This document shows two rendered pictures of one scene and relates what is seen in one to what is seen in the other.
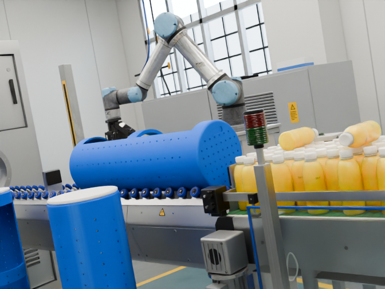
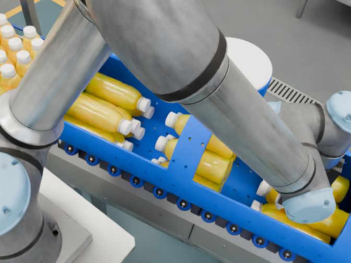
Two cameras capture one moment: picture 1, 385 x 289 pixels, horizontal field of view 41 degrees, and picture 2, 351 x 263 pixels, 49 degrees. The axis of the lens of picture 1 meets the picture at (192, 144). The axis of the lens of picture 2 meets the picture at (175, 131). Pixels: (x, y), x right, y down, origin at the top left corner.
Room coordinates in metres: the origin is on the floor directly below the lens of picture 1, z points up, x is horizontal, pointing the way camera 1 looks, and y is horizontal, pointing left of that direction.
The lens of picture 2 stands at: (2.92, -0.09, 1.93)
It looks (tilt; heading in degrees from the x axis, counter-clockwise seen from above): 52 degrees down; 157
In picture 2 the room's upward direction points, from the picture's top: 8 degrees clockwise
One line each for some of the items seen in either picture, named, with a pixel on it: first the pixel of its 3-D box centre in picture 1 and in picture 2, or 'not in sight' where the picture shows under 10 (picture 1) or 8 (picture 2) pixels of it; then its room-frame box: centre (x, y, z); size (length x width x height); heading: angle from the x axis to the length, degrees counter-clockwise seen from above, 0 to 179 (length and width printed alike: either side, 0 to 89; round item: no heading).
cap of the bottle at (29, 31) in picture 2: (248, 160); (30, 31); (1.80, -0.18, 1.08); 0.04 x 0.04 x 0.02
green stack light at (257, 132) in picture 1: (256, 135); not in sight; (1.51, -0.19, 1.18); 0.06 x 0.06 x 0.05
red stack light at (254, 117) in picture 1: (254, 120); not in sight; (1.51, -0.19, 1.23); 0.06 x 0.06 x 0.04
